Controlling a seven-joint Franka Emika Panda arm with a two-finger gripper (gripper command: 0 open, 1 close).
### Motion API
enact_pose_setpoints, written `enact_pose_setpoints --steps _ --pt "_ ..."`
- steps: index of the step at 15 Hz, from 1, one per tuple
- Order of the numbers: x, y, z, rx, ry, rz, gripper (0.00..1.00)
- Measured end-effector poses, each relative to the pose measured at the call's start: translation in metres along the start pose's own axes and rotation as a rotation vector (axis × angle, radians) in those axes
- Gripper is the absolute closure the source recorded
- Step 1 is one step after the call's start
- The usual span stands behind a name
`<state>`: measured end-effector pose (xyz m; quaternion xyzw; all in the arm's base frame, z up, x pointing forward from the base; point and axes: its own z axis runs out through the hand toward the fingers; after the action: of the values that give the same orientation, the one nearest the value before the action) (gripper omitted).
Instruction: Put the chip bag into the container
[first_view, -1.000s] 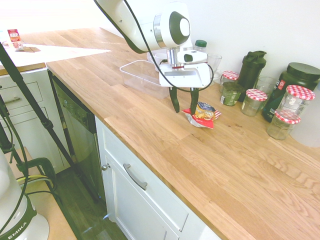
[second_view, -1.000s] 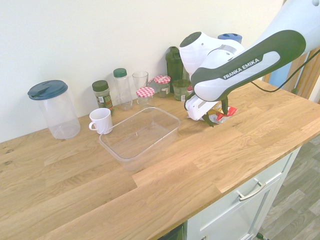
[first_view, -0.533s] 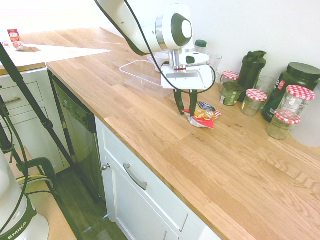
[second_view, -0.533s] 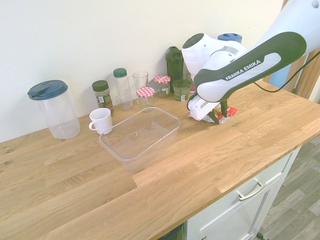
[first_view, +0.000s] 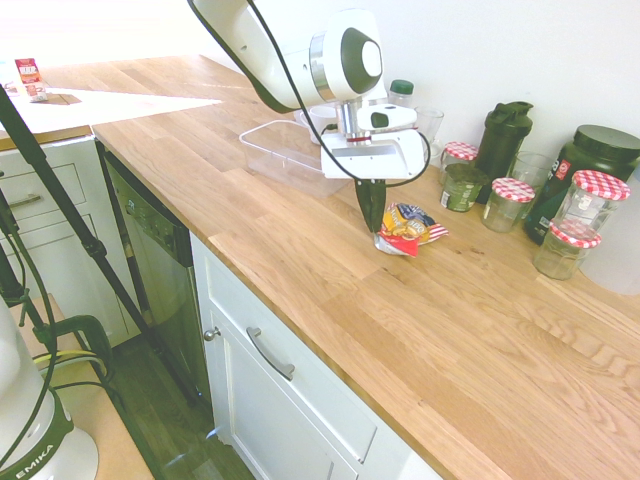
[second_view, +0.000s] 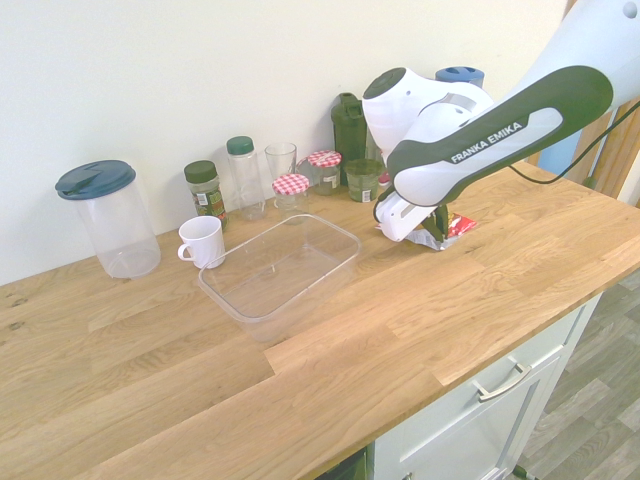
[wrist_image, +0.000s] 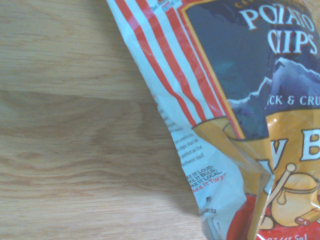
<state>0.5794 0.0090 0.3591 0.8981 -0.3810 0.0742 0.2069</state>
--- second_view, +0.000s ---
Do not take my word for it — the clear drinking glass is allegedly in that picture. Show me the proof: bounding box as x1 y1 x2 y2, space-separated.
264 142 298 182

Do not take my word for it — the wooden door frame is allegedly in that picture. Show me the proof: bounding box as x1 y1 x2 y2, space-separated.
527 94 640 207

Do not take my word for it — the clear canister, light blue lid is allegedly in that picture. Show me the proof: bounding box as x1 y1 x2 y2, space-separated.
434 66 487 92

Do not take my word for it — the metal drawer handle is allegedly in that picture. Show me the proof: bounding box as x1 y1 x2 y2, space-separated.
473 363 533 404

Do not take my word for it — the dark green shaker bottle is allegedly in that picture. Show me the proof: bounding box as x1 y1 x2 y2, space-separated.
330 92 370 187

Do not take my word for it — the red and blue chip bag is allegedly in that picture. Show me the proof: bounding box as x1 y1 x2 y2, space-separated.
374 209 479 253

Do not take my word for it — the clear rectangular plastic container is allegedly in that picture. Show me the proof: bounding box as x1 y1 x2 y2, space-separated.
197 213 363 344

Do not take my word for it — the white mug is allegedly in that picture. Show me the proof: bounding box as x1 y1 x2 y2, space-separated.
177 216 227 270

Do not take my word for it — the tall clear canister, blue lid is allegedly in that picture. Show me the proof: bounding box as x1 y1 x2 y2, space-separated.
54 159 162 280

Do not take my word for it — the spice jar with dark lid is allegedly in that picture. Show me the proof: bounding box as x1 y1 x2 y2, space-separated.
183 159 231 232

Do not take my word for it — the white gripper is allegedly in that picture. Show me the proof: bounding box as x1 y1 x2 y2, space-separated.
372 192 450 245

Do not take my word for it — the clear bottle with green cap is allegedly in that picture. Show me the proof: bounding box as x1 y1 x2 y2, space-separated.
225 136 267 222

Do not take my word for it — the white cabinet drawer front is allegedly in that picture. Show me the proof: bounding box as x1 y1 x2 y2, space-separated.
373 294 604 480

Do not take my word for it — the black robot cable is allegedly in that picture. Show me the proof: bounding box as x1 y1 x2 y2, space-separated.
508 97 640 184

